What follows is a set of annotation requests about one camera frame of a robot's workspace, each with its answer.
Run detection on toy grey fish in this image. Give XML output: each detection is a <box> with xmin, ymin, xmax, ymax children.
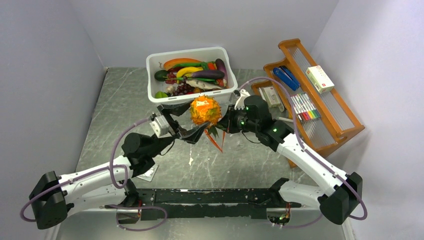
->
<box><xmin>185</xmin><ymin>79</ymin><xmax>224</xmax><ymax>90</ymax></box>

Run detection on toy green chili pepper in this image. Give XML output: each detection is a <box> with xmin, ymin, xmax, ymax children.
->
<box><xmin>172</xmin><ymin>61</ymin><xmax>217</xmax><ymax>70</ymax></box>

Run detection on clear zip top bag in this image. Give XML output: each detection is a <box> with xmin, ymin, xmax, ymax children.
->
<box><xmin>204</xmin><ymin>126</ymin><xmax>227</xmax><ymax>153</ymax></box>

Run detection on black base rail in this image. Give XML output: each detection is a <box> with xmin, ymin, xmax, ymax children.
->
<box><xmin>118</xmin><ymin>182</ymin><xmax>301</xmax><ymax>221</ymax></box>

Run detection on small white box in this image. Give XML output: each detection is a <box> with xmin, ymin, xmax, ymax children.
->
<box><xmin>262</xmin><ymin>86</ymin><xmax>282</xmax><ymax>108</ymax></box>

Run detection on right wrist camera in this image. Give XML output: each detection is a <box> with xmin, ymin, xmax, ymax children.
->
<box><xmin>234</xmin><ymin>89</ymin><xmax>251</xmax><ymax>110</ymax></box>

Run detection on wooden shelf rack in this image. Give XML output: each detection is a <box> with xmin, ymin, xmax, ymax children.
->
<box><xmin>263</xmin><ymin>38</ymin><xmax>365</xmax><ymax>157</ymax></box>

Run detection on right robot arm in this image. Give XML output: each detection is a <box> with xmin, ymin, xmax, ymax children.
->
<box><xmin>217</xmin><ymin>95</ymin><xmax>363</xmax><ymax>225</ymax></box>

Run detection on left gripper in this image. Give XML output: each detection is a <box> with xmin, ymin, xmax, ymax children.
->
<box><xmin>147</xmin><ymin>102</ymin><xmax>210</xmax><ymax>158</ymax></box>

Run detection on coloured marker set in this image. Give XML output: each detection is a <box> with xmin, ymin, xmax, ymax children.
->
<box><xmin>290</xmin><ymin>92</ymin><xmax>321</xmax><ymax>123</ymax></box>

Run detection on blue stapler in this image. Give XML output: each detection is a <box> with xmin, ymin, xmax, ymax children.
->
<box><xmin>272</xmin><ymin>65</ymin><xmax>301</xmax><ymax>91</ymax></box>

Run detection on white plastic bin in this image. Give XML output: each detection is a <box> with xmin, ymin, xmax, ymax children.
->
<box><xmin>146</xmin><ymin>46</ymin><xmax>238</xmax><ymax>105</ymax></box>

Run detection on toy yellow banana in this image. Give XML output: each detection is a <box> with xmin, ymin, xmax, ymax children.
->
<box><xmin>176</xmin><ymin>67</ymin><xmax>203</xmax><ymax>78</ymax></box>

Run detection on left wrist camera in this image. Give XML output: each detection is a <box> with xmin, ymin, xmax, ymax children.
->
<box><xmin>149</xmin><ymin>115</ymin><xmax>170</xmax><ymax>138</ymax></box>

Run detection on toy dark grapes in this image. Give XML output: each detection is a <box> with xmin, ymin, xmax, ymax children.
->
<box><xmin>165</xmin><ymin>72</ymin><xmax>195</xmax><ymax>97</ymax></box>

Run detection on toy green lime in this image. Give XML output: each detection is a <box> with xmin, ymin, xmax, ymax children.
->
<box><xmin>154</xmin><ymin>91</ymin><xmax>169</xmax><ymax>99</ymax></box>

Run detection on toy orange papaya slice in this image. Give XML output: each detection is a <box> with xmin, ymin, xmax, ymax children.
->
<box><xmin>163</xmin><ymin>58</ymin><xmax>201</xmax><ymax>71</ymax></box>

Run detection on toy pineapple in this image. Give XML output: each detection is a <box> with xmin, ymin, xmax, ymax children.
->
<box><xmin>189</xmin><ymin>95</ymin><xmax>223</xmax><ymax>138</ymax></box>

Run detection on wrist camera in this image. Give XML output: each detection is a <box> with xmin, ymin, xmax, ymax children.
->
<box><xmin>149</xmin><ymin>115</ymin><xmax>170</xmax><ymax>138</ymax></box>
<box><xmin>234</xmin><ymin>89</ymin><xmax>251</xmax><ymax>110</ymax></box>

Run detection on toy purple eggplant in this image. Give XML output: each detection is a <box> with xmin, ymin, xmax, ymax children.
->
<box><xmin>185</xmin><ymin>69</ymin><xmax>224</xmax><ymax>80</ymax></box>

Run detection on white marker pen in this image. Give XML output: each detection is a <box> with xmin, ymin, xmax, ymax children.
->
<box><xmin>277</xmin><ymin>117</ymin><xmax>294</xmax><ymax>123</ymax></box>

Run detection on flat clear packet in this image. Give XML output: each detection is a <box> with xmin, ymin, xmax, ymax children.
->
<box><xmin>136</xmin><ymin>164</ymin><xmax>159</xmax><ymax>182</ymax></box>

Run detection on white red box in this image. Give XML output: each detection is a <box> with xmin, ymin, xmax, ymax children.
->
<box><xmin>305</xmin><ymin>65</ymin><xmax>335</xmax><ymax>94</ymax></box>

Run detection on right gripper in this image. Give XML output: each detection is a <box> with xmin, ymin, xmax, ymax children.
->
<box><xmin>215</xmin><ymin>104</ymin><xmax>259</xmax><ymax>134</ymax></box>

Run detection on toy green avocado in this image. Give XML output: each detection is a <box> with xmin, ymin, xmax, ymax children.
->
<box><xmin>154</xmin><ymin>70</ymin><xmax>169</xmax><ymax>82</ymax></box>

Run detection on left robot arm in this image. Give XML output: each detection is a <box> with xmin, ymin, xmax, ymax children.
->
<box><xmin>25</xmin><ymin>101</ymin><xmax>215</xmax><ymax>230</ymax></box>

